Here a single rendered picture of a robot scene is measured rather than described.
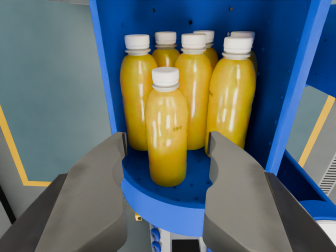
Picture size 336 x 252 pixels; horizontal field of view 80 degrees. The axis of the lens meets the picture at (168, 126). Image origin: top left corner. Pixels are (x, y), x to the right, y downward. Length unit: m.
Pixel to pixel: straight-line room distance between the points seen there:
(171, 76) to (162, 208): 0.18
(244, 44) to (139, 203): 0.27
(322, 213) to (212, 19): 0.63
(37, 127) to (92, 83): 0.62
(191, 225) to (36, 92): 1.60
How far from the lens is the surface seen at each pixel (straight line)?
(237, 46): 0.31
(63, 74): 1.62
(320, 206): 0.81
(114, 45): 0.36
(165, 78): 0.28
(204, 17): 0.45
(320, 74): 0.64
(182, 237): 0.78
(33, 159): 2.14
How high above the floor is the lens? 1.41
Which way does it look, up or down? 61 degrees down
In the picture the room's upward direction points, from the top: 180 degrees counter-clockwise
